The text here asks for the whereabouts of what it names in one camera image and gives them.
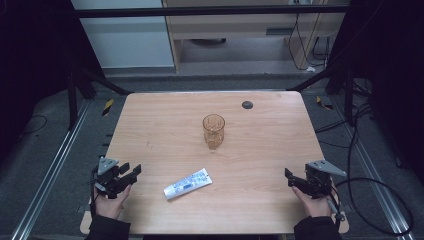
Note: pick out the amber glass cup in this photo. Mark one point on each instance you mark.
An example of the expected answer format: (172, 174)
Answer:
(213, 131)

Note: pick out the black metal frame strut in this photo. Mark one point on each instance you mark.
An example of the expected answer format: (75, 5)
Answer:
(349, 96)
(71, 100)

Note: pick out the grey round table grommet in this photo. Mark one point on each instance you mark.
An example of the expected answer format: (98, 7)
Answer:
(247, 105)

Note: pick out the black horizontal frame bar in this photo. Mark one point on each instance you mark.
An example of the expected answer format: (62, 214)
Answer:
(200, 12)

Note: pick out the light wooden desk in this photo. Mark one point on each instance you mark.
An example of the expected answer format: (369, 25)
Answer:
(233, 26)

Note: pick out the person's left hand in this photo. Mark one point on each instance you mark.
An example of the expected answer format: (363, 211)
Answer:
(110, 206)

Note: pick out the white plug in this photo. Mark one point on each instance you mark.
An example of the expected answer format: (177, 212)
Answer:
(310, 69)

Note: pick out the white cabinet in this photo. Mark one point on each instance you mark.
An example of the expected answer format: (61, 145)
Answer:
(126, 43)

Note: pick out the dark curtain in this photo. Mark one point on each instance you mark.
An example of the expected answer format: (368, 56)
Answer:
(396, 66)
(33, 66)

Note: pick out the white blue toothpaste tube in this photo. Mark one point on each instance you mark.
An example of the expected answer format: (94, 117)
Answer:
(188, 184)

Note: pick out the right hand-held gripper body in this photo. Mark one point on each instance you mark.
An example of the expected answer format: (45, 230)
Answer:
(318, 181)

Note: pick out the aluminium floor rail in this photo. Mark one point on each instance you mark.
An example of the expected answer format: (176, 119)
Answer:
(56, 160)
(373, 180)

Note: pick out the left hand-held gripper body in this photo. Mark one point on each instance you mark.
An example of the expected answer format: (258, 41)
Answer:
(107, 180)

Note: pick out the yellow black striped tape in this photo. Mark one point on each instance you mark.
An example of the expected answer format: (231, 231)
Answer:
(323, 104)
(107, 107)

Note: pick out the person's right hand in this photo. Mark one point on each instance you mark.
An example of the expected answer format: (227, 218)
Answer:
(315, 206)

